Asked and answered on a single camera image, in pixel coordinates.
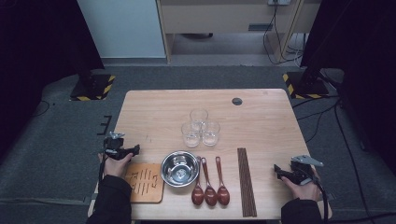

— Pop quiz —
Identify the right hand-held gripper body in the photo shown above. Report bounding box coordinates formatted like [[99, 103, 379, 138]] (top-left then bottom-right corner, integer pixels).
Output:
[[288, 154, 325, 187]]

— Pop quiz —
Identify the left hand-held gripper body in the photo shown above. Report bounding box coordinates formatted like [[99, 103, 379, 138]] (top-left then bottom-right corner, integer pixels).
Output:
[[103, 131, 132, 161]]

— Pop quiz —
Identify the bundle of dark wooden chopsticks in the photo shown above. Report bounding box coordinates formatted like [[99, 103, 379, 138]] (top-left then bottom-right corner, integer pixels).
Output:
[[236, 147, 258, 218]]

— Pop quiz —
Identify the slotted wooden trivet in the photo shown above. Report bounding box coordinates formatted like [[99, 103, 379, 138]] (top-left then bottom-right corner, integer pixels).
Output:
[[124, 162, 165, 204]]

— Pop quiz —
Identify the steel bowl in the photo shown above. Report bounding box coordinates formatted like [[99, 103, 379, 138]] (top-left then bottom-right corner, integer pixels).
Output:
[[160, 150, 200, 189]]

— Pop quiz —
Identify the red-brown wooden spoon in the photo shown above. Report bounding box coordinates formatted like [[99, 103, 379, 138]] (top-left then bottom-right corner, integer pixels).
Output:
[[191, 156, 205, 206], [200, 157, 218, 207], [215, 156, 231, 206]]

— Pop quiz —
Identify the person's left hand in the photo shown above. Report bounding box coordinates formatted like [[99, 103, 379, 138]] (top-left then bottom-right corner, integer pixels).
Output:
[[103, 152, 134, 178]]

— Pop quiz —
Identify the person's right hand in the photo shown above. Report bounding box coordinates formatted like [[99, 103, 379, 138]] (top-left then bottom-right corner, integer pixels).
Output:
[[280, 169, 322, 203]]

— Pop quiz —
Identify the black tape mark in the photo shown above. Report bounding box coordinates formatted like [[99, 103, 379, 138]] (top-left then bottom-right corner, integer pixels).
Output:
[[96, 115, 112, 136]]

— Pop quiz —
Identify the clear drinking glass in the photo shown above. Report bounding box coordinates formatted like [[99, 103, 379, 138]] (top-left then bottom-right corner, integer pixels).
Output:
[[190, 107, 209, 129], [181, 121, 202, 148], [201, 120, 221, 147]]

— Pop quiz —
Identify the black stand base striped edge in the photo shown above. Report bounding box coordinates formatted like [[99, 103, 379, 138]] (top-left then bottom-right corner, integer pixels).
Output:
[[282, 71, 331, 100], [69, 74, 116, 102]]

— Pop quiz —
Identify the white panel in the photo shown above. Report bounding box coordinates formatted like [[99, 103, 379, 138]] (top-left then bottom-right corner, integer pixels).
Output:
[[77, 0, 166, 59]]

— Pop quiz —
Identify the dark curtain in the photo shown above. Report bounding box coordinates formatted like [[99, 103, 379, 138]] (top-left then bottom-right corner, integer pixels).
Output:
[[0, 0, 106, 162], [300, 0, 396, 175]]

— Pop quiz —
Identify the light wooden cabinet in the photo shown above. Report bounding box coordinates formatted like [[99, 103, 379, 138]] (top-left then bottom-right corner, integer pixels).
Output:
[[155, 0, 321, 63]]

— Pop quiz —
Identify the left hand-held gripper cable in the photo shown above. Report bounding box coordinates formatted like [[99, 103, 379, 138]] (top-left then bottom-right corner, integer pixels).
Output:
[[98, 151, 108, 184]]

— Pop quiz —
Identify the hand-held gripper cable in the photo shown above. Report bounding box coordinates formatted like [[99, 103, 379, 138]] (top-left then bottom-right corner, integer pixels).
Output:
[[306, 169, 330, 224], [98, 151, 108, 184]]

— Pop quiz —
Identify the right hand-held gripper cable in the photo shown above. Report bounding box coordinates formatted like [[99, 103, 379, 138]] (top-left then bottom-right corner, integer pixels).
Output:
[[306, 169, 330, 224]]

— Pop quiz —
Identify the long black floor cable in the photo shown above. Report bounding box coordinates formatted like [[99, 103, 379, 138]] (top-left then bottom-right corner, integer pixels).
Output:
[[333, 101, 376, 224]]

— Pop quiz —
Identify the thin black floor cable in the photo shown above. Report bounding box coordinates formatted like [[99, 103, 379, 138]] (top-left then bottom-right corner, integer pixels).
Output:
[[31, 100, 50, 118]]

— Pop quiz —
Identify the bundle of black hanging cables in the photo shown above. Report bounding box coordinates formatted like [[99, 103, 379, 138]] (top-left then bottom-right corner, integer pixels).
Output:
[[262, 2, 307, 66]]

